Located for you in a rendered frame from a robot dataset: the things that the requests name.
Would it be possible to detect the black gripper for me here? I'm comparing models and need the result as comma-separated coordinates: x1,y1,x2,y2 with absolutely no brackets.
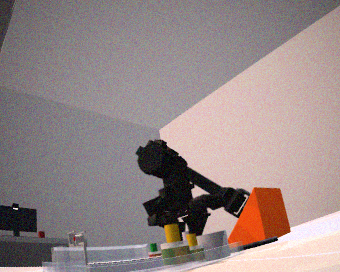
148,178,224,241

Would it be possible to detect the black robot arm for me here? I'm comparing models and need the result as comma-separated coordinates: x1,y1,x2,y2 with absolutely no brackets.
135,139,250,219

